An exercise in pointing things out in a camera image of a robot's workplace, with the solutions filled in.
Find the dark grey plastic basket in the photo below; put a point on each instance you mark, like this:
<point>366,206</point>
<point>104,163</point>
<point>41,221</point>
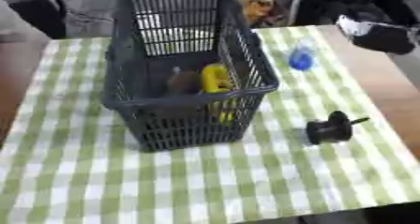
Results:
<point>186,115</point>

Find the yellow toy banana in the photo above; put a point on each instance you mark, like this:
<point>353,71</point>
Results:
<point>214,77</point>

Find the brown round toy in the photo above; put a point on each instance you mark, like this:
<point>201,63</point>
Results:
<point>183,82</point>

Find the blue clear plastic bottle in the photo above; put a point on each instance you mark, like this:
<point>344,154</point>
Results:
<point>301,58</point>

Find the orange brown object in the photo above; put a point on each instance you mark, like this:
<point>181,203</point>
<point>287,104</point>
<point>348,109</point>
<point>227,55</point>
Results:
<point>261,9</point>

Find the person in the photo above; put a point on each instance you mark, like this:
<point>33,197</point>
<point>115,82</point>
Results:
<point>87,12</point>

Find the black and white bag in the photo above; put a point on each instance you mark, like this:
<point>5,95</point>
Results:
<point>383,35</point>

